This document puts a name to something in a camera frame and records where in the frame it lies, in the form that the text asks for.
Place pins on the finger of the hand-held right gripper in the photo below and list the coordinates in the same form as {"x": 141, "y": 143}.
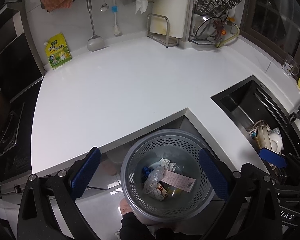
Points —
{"x": 272, "y": 157}

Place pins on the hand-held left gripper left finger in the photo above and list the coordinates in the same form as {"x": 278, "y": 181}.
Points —
{"x": 86, "y": 175}

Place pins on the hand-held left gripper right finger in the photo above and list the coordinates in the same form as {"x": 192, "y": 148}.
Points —
{"x": 213, "y": 175}

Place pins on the pink paper label card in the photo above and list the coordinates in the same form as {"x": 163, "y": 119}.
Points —
{"x": 178, "y": 181}

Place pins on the white scribble-patterned paper wrapper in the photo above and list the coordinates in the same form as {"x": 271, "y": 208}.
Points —
{"x": 167, "y": 163}

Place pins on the red patterned snack wrapper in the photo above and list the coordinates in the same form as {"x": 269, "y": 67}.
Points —
{"x": 161, "y": 191}

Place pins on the grey perforated plastic basket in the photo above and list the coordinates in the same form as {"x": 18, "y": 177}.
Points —
{"x": 140, "y": 155}

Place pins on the clear plastic bag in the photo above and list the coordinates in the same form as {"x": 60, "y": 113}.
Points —
{"x": 153, "y": 177}

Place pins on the pile of dishes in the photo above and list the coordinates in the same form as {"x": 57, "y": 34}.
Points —
{"x": 272, "y": 140}

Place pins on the black kitchen sink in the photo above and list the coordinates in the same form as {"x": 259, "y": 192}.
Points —
{"x": 240, "y": 105}

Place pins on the steel stove knob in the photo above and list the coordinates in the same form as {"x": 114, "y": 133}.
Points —
{"x": 18, "y": 188}

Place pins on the black gas stove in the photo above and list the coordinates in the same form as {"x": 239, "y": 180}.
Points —
{"x": 15, "y": 160}

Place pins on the person's leg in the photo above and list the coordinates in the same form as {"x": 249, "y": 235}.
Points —
{"x": 140, "y": 230}

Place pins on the clear drinking glass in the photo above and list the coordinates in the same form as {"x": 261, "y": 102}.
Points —
{"x": 290, "y": 66}

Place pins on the yellow-green spouted pouch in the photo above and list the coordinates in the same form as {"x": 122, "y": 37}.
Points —
{"x": 57, "y": 51}

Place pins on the steel ladle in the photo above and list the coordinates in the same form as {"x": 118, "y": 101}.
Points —
{"x": 95, "y": 43}

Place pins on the steel cutting board rack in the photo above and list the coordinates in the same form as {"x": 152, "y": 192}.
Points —
{"x": 165, "y": 41}

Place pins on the dark framed window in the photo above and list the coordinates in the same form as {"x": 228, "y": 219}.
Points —
{"x": 275, "y": 12}

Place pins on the black range hood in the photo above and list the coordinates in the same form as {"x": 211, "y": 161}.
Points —
{"x": 10, "y": 50}

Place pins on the glass pot lid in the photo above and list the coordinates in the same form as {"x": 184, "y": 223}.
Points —
{"x": 202, "y": 28}

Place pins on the white bottle brush blue band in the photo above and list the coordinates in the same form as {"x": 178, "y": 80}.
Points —
{"x": 114, "y": 9}

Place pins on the white cutting board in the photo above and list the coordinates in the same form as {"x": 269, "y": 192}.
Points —
{"x": 170, "y": 7}

